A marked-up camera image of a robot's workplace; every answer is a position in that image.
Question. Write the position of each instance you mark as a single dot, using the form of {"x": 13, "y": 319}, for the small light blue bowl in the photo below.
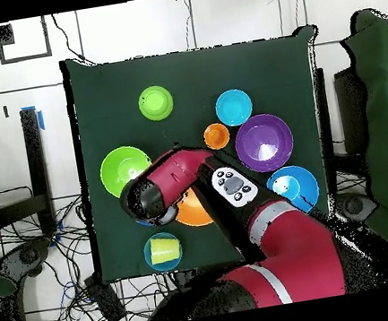
{"x": 234, "y": 107}

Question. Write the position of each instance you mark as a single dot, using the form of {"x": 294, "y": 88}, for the dark grey seat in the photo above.
{"x": 353, "y": 206}

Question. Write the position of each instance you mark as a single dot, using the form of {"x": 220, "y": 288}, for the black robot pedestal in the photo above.
{"x": 185, "y": 278}

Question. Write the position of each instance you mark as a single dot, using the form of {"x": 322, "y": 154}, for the black power strip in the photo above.
{"x": 105, "y": 299}

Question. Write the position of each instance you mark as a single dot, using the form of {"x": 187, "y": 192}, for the translucent blue ridged bowl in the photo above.
{"x": 149, "y": 262}

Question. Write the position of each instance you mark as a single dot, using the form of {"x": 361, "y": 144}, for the black metal stand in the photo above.
{"x": 37, "y": 167}

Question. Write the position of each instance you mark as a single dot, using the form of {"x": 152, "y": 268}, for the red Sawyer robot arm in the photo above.
{"x": 295, "y": 253}

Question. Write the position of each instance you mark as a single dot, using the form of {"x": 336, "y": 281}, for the dark green tablecloth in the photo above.
{"x": 130, "y": 79}

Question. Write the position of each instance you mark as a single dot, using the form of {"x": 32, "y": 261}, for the large orange bowl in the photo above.
{"x": 193, "y": 211}

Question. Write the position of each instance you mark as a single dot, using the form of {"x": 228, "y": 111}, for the large green bowl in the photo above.
{"x": 113, "y": 169}

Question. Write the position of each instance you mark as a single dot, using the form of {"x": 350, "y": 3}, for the small dark blue bowl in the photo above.
{"x": 145, "y": 223}

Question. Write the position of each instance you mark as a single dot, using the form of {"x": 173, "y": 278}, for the purple bowl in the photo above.
{"x": 262, "y": 131}

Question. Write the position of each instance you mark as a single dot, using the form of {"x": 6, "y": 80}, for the small green bowl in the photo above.
{"x": 156, "y": 103}

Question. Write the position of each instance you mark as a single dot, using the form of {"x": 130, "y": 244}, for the orange cup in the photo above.
{"x": 216, "y": 136}

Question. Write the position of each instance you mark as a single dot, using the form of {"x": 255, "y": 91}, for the yellow cup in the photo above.
{"x": 163, "y": 250}

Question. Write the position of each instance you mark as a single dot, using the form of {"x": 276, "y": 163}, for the large blue bowl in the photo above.
{"x": 304, "y": 183}

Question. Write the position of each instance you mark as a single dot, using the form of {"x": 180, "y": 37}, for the black square floor frame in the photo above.
{"x": 25, "y": 58}

